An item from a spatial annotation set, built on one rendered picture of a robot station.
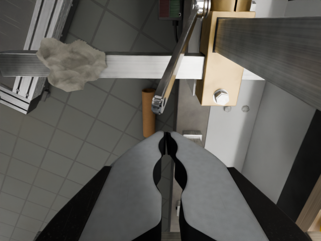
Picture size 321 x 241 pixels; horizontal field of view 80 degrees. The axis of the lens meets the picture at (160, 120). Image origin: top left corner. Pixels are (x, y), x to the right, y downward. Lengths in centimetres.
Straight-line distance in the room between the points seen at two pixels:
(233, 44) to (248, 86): 38
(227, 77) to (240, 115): 34
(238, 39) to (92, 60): 17
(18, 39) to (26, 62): 78
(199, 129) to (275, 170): 20
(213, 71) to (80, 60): 17
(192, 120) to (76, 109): 97
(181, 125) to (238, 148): 25
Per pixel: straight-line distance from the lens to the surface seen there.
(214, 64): 26
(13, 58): 32
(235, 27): 20
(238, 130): 62
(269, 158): 57
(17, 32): 109
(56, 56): 27
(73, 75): 28
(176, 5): 42
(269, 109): 57
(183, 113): 46
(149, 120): 117
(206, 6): 27
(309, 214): 47
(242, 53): 17
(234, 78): 27
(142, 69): 26
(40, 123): 149
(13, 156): 176
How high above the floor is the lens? 112
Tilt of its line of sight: 63 degrees down
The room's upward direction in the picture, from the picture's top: 179 degrees clockwise
